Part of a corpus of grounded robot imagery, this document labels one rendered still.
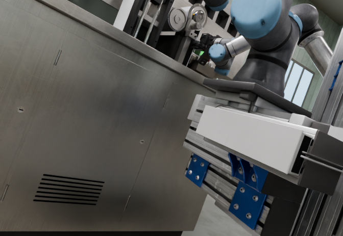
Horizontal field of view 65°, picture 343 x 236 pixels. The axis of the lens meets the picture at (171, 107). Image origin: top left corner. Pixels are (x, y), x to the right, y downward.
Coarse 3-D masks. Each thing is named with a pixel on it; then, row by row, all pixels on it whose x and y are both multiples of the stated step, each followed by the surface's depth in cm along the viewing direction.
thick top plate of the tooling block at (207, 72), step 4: (196, 60) 160; (192, 64) 161; (196, 64) 159; (200, 64) 159; (192, 68) 160; (196, 68) 158; (200, 68) 159; (204, 68) 161; (208, 68) 163; (212, 68) 165; (200, 72) 161; (204, 72) 162; (208, 72) 164; (212, 72) 166; (208, 76) 165; (212, 76) 167
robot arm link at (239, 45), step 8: (296, 8) 111; (304, 8) 111; (312, 8) 112; (304, 16) 110; (312, 16) 111; (304, 24) 112; (312, 24) 114; (232, 40) 121; (240, 40) 119; (216, 48) 120; (224, 48) 120; (232, 48) 120; (240, 48) 119; (248, 48) 120; (216, 56) 120; (224, 56) 121; (232, 56) 122; (216, 64) 128; (224, 64) 128
